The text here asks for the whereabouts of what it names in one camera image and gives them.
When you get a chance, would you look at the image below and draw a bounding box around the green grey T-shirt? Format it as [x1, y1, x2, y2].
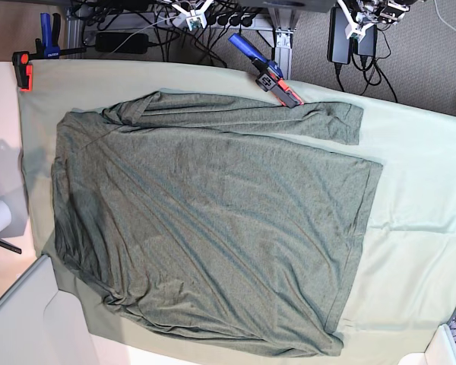
[51, 92, 382, 357]

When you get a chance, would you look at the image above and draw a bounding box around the blue orange clamp on table edge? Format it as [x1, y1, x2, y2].
[229, 33, 304, 108]

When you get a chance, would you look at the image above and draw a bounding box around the black power adapter right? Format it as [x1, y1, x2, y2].
[327, 7, 351, 65]

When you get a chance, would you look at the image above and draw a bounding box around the black power adapter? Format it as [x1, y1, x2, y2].
[327, 7, 351, 65]
[353, 25, 378, 57]

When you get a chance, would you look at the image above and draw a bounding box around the black power brick left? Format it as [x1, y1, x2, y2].
[94, 32, 150, 54]

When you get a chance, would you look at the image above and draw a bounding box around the blue orange bar clamp left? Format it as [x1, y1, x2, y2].
[11, 13, 86, 92]

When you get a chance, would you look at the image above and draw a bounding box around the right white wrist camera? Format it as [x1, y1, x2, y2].
[171, 0, 214, 30]

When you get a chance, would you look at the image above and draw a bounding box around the aluminium frame leg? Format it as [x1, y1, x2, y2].
[269, 8, 299, 80]

